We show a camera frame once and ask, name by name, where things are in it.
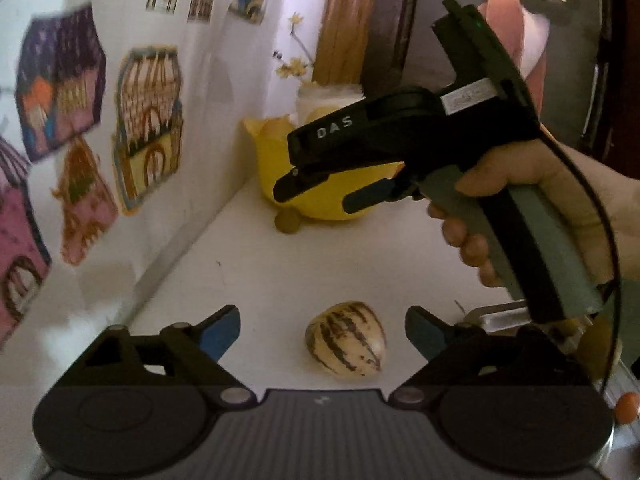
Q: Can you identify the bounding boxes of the orange dress figure poster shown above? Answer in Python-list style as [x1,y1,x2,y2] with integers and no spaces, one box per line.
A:
[415,0,606,126]

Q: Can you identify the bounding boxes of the wooden frame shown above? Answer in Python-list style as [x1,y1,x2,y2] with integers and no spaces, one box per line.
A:
[314,0,383,86]

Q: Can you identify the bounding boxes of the colourful house drawing poster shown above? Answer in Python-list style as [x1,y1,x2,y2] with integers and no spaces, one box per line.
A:
[0,0,281,341]

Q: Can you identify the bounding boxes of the silver metal bar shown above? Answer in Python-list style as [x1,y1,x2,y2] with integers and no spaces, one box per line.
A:
[462,302,531,334]

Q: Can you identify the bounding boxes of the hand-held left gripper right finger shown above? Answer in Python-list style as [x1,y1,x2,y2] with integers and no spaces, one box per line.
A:
[387,305,586,408]

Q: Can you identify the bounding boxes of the pale yellow fruit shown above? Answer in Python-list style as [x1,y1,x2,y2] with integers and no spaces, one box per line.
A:
[260,117,293,142]

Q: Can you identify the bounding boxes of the striped pepino melon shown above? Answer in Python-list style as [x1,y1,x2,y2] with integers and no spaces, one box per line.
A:
[305,301,389,375]

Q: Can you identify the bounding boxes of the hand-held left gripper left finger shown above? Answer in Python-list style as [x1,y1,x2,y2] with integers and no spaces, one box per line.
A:
[62,304,258,408]

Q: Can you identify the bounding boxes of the small brown round fruit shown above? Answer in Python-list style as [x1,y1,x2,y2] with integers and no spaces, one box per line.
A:
[276,210,301,235]

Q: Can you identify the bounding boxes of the yellow plastic bowl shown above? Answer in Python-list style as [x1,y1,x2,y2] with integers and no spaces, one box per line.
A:
[242,115,407,223]

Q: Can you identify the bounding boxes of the person's right hand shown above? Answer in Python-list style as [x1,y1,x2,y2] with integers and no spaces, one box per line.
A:
[427,139,616,289]

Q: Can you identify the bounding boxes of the yellow lemon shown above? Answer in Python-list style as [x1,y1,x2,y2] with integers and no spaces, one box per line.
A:
[306,105,351,126]

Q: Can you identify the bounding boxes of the small orange ball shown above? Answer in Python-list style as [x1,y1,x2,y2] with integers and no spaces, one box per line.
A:
[614,392,640,424]

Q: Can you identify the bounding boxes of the person's right forearm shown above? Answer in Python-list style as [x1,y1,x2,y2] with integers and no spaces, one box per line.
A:
[597,157,640,282]

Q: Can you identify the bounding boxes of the black cable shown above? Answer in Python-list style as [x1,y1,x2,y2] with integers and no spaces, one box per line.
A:
[537,120,623,398]

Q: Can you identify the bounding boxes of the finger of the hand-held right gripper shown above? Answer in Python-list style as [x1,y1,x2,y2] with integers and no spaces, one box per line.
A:
[342,175,407,216]
[272,166,331,204]

